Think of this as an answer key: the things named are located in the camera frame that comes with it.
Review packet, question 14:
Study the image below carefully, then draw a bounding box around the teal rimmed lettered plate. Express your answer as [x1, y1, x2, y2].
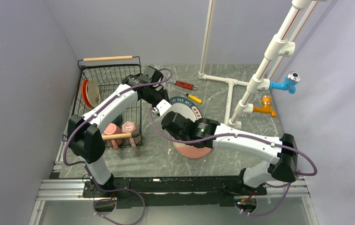
[170, 97, 202, 122]

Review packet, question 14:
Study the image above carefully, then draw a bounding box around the light pink mug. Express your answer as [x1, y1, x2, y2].
[122, 121, 141, 149]

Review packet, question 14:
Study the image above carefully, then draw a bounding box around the salmon pink mug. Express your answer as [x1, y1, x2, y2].
[103, 123, 124, 150]

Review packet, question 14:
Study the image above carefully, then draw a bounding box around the cream plate with flowers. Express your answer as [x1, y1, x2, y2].
[87, 80, 101, 108]

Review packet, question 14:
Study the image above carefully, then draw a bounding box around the beige pink plate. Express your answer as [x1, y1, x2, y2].
[173, 142, 212, 158]

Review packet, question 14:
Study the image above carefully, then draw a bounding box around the dark brown bowl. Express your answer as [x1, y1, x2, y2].
[112, 114, 122, 126]

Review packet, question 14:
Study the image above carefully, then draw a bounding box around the orange bowl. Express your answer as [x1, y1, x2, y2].
[81, 79, 91, 107]

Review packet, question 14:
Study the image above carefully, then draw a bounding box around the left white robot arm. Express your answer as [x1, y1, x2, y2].
[65, 66, 172, 197]

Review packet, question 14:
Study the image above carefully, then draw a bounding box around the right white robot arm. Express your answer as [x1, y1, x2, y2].
[161, 112, 298, 195]

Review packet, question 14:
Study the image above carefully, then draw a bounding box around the orange faucet tap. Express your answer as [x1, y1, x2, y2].
[252, 96, 277, 118]

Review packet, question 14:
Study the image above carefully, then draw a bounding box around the blue faucet tap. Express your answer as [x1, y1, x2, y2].
[269, 71, 301, 94]

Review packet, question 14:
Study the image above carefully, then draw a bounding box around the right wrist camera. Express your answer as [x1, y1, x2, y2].
[151, 99, 172, 117]

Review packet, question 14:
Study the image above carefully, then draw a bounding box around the red handled adjustable wrench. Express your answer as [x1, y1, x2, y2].
[168, 80, 198, 90]

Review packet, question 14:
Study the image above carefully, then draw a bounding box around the yellow handled screwdriver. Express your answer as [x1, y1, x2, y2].
[182, 92, 202, 104]

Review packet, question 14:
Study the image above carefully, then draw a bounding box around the white pvc pipe frame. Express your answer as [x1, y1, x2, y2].
[198, 0, 320, 128]

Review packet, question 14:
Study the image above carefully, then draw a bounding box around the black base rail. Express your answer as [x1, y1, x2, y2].
[82, 175, 267, 209]

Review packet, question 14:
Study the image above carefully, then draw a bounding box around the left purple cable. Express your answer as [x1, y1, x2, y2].
[62, 67, 173, 225]

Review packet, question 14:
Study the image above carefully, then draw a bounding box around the purple cable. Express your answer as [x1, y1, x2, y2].
[148, 107, 318, 218]
[62, 67, 173, 225]

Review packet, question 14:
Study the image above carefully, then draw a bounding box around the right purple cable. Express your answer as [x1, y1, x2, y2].
[148, 107, 318, 218]

